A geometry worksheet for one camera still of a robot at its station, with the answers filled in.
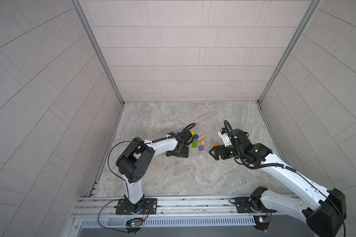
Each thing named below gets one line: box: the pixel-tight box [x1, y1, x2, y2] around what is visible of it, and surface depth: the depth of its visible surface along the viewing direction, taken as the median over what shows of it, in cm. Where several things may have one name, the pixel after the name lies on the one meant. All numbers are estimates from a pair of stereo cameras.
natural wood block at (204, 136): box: [197, 133, 208, 142], surface depth 98 cm
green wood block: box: [191, 138, 198, 148], surface depth 96 cm
